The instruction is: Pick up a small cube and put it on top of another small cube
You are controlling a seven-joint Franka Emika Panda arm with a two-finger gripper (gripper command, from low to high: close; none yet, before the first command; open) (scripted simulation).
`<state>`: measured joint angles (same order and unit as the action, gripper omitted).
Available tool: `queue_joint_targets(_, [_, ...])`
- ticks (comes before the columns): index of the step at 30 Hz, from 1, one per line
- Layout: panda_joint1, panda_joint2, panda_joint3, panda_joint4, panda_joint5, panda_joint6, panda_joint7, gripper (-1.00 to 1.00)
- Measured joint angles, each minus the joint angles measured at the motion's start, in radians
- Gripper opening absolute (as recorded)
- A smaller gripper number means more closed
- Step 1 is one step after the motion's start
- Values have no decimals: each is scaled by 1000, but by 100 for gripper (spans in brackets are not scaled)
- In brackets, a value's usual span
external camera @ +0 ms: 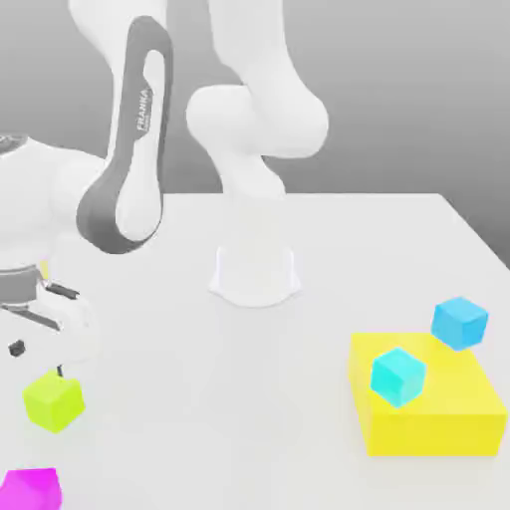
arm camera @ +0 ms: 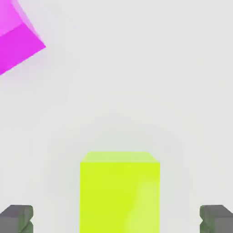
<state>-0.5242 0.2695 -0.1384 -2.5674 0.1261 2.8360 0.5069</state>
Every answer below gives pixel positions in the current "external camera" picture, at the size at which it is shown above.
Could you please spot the small cyan cube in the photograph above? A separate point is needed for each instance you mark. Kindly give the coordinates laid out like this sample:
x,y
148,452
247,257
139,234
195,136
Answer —
x,y
396,378

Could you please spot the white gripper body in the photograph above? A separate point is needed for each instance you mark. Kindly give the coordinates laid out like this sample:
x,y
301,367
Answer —
x,y
71,326

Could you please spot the small blue cube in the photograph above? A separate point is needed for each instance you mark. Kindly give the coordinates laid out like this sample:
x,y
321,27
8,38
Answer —
x,y
458,322

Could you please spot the small lime green cube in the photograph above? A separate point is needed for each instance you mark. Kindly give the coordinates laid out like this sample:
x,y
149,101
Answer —
x,y
51,402

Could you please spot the small magenta cube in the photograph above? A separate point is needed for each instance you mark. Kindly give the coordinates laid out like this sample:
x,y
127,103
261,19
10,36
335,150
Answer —
x,y
28,490

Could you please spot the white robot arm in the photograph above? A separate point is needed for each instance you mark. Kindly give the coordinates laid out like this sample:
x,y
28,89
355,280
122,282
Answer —
x,y
255,119

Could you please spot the large yellow box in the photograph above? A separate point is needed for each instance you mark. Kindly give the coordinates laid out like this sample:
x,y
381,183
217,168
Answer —
x,y
438,422

